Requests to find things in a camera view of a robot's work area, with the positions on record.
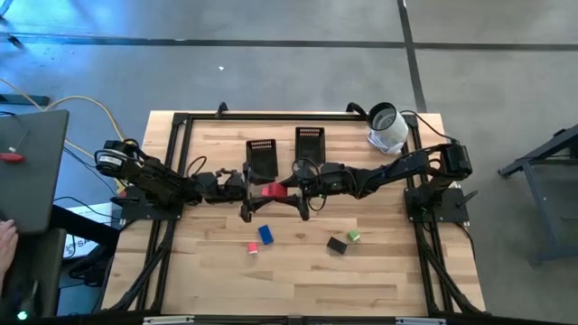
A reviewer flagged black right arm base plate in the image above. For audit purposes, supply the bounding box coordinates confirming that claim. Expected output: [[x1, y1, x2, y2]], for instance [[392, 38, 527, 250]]
[[404, 187, 479, 224]]

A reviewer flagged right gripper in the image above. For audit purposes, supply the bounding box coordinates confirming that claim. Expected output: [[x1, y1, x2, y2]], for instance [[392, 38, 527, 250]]
[[278, 162, 359, 222]]

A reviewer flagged blue block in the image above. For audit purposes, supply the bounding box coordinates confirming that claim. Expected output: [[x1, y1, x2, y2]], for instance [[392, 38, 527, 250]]
[[257, 224, 275, 246]]

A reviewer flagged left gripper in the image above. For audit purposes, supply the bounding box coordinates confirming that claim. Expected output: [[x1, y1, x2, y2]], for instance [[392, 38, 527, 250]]
[[194, 161, 277, 224]]

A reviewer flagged white printed box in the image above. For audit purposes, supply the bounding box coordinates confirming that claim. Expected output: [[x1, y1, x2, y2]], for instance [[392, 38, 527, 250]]
[[62, 202, 114, 259]]

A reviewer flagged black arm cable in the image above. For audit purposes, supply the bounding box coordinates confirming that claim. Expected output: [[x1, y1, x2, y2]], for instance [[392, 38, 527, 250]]
[[399, 109, 460, 145]]

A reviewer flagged red box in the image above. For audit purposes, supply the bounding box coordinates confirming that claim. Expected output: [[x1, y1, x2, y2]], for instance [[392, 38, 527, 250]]
[[261, 181, 289, 200]]

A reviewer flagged black aluminium table frame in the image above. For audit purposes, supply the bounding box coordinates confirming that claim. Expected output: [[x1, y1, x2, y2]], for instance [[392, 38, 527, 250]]
[[97, 110, 489, 317]]

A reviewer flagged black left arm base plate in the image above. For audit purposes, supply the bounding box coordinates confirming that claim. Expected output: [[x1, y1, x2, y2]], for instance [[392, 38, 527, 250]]
[[117, 184, 187, 222]]

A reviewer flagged thin tool with white tip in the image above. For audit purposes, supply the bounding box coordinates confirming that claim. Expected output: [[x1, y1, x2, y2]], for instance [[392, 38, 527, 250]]
[[8, 129, 31, 153]]

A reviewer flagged yellow floor cable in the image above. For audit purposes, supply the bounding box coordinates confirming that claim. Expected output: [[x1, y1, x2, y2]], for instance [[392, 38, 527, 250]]
[[0, 77, 128, 193]]

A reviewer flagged crumpled white cloth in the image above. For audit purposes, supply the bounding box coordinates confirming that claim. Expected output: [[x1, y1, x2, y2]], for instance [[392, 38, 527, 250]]
[[366, 128, 406, 156]]

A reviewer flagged black block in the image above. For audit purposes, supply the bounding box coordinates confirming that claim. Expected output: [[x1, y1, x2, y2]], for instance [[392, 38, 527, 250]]
[[326, 236, 349, 255]]

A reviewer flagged black floor bar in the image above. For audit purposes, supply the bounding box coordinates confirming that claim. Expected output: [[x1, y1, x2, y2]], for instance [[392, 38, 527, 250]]
[[0, 93, 51, 107]]

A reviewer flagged black slotted plastic basket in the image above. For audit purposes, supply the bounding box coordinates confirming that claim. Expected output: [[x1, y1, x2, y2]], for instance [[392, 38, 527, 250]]
[[245, 138, 280, 186], [294, 126, 327, 166]]

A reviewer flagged person's hand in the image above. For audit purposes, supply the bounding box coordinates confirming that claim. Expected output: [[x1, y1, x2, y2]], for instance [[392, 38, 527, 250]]
[[0, 219, 20, 290]]

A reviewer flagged dark metal side table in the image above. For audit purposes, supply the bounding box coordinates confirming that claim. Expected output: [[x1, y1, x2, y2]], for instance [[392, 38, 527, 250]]
[[498, 124, 578, 265]]

